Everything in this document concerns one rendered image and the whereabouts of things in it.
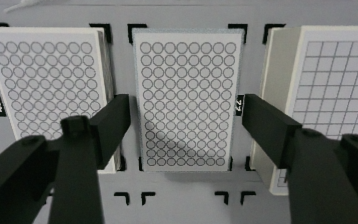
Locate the white deep-well block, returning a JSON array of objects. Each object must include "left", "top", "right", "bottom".
[{"left": 249, "top": 26, "right": 358, "bottom": 195}]

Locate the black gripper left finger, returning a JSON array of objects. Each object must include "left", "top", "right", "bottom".
[{"left": 0, "top": 94, "right": 131, "bottom": 224}]

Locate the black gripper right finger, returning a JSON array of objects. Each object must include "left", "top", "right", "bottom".
[{"left": 242, "top": 94, "right": 358, "bottom": 224}]

